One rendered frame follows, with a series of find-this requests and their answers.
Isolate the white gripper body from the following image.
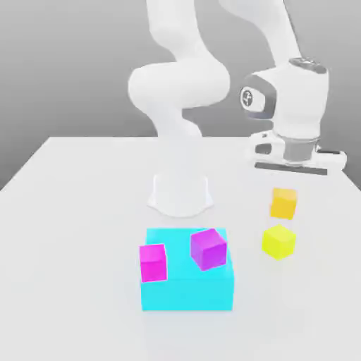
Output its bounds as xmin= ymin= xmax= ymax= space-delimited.
xmin=252 ymin=159 xmax=348 ymax=188

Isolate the small orange cube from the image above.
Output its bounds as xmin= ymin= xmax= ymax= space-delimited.
xmin=269 ymin=187 xmax=298 ymax=221

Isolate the small yellow cube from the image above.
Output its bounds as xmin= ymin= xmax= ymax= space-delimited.
xmin=261 ymin=224 xmax=298 ymax=261

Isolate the small purple cube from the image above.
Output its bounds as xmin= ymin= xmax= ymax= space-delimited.
xmin=190 ymin=228 xmax=228 ymax=272

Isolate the small magenta cube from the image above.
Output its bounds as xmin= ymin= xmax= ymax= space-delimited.
xmin=138 ymin=243 xmax=168 ymax=283

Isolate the large cyan box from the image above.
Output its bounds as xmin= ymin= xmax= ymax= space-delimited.
xmin=140 ymin=227 xmax=235 ymax=312

